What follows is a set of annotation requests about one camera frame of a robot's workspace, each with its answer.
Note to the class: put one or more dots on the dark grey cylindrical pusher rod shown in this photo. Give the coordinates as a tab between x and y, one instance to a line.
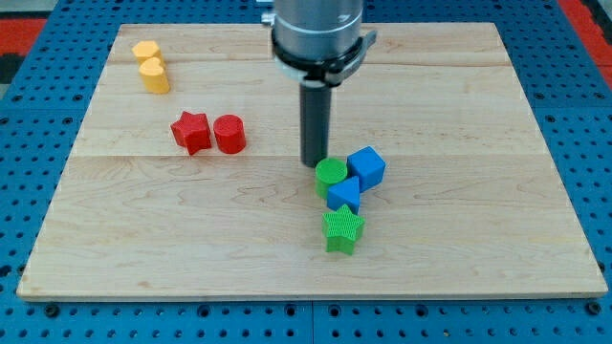
314	108

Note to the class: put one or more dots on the yellow hexagon block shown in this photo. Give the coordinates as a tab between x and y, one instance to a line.
146	49

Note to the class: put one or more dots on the green star block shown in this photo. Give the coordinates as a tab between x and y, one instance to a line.
342	229

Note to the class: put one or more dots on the red star block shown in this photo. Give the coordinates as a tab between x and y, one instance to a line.
192	132

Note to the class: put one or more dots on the wooden board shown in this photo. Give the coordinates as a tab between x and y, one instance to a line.
470	207

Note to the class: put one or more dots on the yellow heart block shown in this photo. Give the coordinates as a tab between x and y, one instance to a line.
153	75

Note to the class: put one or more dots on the blue cube block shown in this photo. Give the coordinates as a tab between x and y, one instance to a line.
368	166

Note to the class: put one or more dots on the red cylinder block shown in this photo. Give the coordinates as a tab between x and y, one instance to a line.
229	134

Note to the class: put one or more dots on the blue triangle block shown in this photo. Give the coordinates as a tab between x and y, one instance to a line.
347	193

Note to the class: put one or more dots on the green cylinder block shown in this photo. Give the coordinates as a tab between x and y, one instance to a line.
329	172

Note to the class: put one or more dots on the black clamp ring mount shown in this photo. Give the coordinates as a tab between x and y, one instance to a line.
329	72

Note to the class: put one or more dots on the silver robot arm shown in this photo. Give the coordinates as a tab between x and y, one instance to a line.
319	44

